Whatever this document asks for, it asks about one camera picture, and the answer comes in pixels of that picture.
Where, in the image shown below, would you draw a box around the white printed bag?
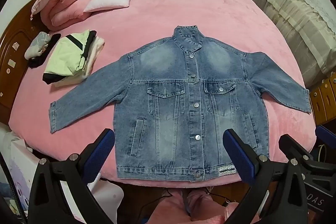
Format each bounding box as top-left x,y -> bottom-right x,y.
0,132 -> 37,214

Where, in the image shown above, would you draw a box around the black cable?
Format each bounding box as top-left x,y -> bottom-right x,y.
137,186 -> 174,224

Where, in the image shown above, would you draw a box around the light green folded garment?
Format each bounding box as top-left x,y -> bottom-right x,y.
42,30 -> 94,84

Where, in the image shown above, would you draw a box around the person's pink trousers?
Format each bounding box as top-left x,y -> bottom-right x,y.
146,187 -> 252,224

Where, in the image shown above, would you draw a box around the wooden storage boxes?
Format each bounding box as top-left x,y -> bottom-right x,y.
309,73 -> 336,126

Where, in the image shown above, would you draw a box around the white plastic bag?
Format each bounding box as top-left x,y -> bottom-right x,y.
87,179 -> 124,215

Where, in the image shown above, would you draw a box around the wooden headboard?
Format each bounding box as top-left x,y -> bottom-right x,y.
0,0 -> 36,109

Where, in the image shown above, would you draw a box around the blue denim jacket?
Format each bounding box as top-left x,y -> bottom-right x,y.
49,25 -> 311,182

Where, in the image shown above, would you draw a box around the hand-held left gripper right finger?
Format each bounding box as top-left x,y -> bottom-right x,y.
223,129 -> 307,224

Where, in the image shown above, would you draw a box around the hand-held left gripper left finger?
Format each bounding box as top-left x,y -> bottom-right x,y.
28,128 -> 116,224

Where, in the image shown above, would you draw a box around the black cloth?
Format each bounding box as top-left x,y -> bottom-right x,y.
28,33 -> 61,69

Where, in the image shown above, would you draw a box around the white lace covered furniture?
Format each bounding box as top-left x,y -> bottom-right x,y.
251,0 -> 336,83

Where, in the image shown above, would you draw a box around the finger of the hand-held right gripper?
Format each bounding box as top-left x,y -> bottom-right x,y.
279,134 -> 314,161
316,126 -> 336,142

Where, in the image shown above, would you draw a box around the grey patterned cloth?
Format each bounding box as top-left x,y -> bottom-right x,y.
24,31 -> 50,60

